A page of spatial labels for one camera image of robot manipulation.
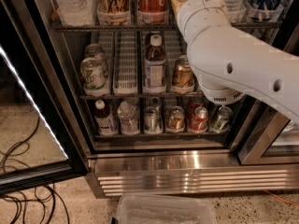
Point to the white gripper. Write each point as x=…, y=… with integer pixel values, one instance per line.
x=196, y=6

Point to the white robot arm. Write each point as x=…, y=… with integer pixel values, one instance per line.
x=230, y=63

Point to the iced tea bottle middle shelf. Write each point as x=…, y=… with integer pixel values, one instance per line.
x=154, y=62

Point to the gold can middle shelf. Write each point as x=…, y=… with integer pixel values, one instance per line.
x=182, y=75

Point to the rear green can left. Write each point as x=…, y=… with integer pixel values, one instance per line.
x=97, y=52

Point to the gold can bottom shelf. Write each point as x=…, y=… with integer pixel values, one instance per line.
x=176, y=118

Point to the red can bottom shelf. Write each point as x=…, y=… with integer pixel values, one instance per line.
x=198, y=121

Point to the front green 7up can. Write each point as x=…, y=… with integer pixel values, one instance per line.
x=93, y=74

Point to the green can bottom shelf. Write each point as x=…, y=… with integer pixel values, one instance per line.
x=221, y=119

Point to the silver can bottom shelf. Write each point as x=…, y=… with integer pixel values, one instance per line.
x=152, y=120

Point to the water bottle bottom shelf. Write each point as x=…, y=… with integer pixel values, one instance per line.
x=127, y=116

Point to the tea bottle bottom shelf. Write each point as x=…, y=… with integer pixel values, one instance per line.
x=106, y=123

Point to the right fridge door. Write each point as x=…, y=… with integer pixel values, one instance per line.
x=268, y=139

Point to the steel fridge base grille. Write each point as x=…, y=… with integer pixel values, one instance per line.
x=184, y=172

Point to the open glass fridge door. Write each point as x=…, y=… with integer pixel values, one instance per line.
x=38, y=143

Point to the clear water bottle top left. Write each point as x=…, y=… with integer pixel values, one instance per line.
x=76, y=12

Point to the clear plastic bin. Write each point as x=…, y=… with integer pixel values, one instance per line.
x=158, y=209

